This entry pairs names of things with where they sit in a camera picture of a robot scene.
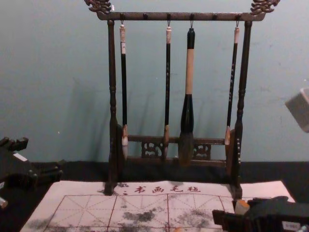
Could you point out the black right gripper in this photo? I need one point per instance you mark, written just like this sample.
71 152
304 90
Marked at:
280 217

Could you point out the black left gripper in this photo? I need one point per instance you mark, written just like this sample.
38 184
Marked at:
14 171

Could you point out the orange and cream stone block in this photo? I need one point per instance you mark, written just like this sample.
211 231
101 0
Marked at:
242 206

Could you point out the black table cloth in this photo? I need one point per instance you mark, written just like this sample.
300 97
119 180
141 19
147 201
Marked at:
19 218

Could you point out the dark wooden brush rack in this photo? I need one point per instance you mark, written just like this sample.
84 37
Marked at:
111 96

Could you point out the white felt mat, red grid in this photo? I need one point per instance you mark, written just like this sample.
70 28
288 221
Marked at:
144 210

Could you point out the black brush with white tip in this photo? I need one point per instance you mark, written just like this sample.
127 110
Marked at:
124 84

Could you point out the thin black brush, pink cap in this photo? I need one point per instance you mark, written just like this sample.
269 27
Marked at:
231 84

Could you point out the thin black brush, pale cap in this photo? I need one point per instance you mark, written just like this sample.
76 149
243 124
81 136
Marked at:
167 84

